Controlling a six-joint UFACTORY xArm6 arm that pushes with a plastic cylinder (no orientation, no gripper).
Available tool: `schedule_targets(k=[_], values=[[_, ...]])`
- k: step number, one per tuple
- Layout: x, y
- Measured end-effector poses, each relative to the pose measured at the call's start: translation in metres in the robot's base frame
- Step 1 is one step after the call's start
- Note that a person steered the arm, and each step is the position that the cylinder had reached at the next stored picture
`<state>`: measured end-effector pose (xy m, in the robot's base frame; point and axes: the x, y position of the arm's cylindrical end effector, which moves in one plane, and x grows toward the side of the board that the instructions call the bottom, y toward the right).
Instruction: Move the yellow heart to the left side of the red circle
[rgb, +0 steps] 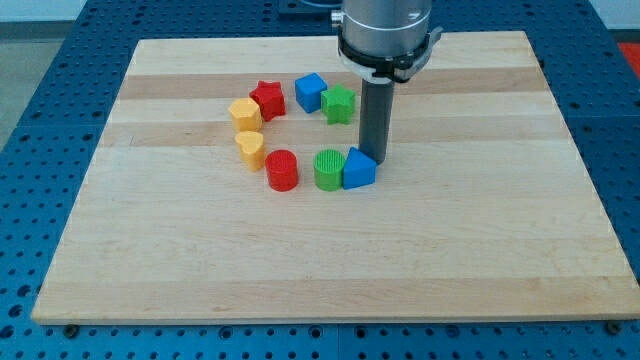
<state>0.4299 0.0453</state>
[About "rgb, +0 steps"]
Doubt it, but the black clamp mount ring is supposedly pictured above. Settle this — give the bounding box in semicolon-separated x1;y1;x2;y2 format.
338;27;444;84

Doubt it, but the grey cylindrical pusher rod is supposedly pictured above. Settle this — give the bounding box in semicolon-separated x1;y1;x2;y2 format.
358;80;394;164

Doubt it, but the yellow heart block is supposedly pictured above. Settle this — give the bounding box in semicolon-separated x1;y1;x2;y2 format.
235;131;266;172

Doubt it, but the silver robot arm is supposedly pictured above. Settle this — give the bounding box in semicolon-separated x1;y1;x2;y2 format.
331;0;442;164

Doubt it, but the green star block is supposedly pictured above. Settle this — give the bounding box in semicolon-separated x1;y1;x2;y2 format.
321;84;355;125

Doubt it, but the blue cube block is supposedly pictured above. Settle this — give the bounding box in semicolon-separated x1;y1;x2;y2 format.
294;73;328;113

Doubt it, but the blue triangle block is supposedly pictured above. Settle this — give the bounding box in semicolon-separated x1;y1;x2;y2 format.
343;147;377;189

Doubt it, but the green cylinder block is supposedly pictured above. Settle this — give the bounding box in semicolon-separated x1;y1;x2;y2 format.
313;149;346;191

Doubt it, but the red star block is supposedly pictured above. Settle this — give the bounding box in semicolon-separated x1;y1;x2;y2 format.
249;81;286;122

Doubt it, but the red cylinder block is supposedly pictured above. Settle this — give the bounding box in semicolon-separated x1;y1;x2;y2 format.
265;149;299;192

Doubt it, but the yellow pentagon block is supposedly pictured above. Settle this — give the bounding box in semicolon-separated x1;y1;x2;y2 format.
228;98;263;132

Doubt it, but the wooden board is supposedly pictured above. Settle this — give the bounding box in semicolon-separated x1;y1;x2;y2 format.
31;31;639;325

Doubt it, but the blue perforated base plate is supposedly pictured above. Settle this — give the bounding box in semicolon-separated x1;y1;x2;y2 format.
1;1;639;359

